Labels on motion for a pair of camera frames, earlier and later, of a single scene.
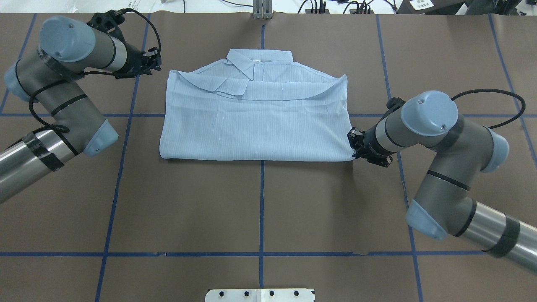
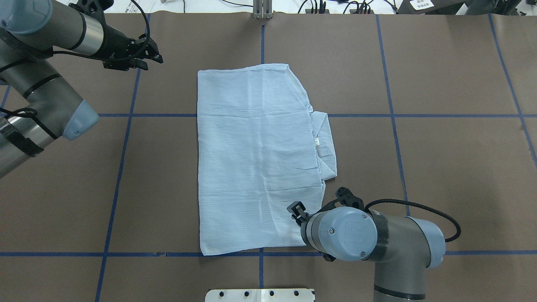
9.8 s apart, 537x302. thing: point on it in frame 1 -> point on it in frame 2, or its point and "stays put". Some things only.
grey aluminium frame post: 262,9 stays put
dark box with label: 431,6 stays put
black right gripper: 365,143 -> 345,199
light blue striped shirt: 254,105 -> 261,149
